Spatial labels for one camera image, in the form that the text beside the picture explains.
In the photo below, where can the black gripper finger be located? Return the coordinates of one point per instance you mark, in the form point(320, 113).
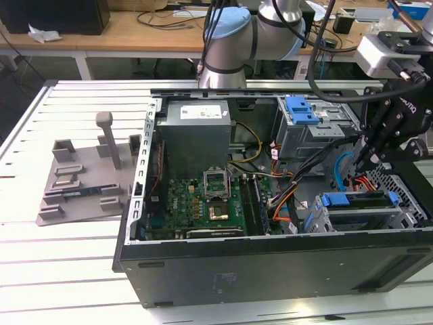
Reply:
point(370, 111)
point(399, 152)

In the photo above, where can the hard disk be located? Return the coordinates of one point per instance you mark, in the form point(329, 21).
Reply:
point(335, 199)

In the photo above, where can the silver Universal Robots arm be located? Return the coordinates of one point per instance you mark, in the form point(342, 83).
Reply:
point(270, 34)

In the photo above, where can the grey disk bay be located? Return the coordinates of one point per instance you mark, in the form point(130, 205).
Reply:
point(402, 216)

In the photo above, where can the blue plastic bay latch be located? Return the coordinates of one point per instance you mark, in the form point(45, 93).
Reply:
point(299, 111)

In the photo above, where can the grey optical drive cage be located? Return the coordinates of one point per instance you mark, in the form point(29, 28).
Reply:
point(304, 142)

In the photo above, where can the clear plastic bag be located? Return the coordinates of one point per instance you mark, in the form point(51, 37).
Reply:
point(380, 24)

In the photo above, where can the small black box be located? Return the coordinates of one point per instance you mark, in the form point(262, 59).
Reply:
point(343, 25)

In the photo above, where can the flat grey box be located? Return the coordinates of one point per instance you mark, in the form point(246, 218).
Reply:
point(373, 14)

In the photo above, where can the blue cardboard box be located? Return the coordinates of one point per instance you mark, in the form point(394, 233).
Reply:
point(417, 10)

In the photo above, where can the black tower case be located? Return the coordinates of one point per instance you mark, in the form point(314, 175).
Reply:
point(310, 20)

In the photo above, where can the installed RAM stick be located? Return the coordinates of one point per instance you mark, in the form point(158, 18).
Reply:
point(261, 206)

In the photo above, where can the black RAM slot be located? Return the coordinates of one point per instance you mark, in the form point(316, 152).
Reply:
point(245, 203)

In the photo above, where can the metal locking lever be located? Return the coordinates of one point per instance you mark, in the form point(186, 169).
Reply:
point(231, 183)

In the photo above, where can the black PC case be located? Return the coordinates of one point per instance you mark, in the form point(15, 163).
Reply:
point(270, 271)

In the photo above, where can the grey power supply unit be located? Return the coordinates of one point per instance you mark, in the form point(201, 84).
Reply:
point(193, 142)

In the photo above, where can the CPU socket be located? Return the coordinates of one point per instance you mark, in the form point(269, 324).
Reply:
point(218, 211)

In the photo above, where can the graphics card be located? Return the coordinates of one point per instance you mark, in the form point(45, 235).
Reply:
point(216, 233)

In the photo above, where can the green motherboard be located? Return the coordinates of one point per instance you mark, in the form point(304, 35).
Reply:
point(182, 203)

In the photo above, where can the wooden workbench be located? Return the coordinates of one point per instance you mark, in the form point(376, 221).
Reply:
point(118, 37)

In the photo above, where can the grey parts rack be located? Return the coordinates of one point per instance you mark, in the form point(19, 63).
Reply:
point(91, 203)

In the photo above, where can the silver CPU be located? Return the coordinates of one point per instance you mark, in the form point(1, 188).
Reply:
point(66, 179)

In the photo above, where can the large black box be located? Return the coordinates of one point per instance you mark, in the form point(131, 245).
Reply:
point(50, 17)

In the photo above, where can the crumpled white paper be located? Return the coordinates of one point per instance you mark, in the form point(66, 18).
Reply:
point(44, 35)

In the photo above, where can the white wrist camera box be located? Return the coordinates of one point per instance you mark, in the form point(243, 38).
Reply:
point(375, 54)

